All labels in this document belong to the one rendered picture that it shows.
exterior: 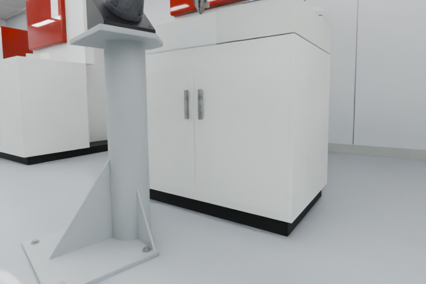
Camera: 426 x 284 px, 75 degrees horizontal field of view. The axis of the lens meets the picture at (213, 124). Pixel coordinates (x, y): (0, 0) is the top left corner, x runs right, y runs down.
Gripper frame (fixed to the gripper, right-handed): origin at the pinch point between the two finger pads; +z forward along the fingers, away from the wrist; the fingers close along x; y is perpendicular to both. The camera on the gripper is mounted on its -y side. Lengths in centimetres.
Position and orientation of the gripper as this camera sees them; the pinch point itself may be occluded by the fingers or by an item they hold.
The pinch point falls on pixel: (200, 11)
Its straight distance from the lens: 144.3
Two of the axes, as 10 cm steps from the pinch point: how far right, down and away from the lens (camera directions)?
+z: -0.2, 9.9, 1.2
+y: 5.7, -0.8, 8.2
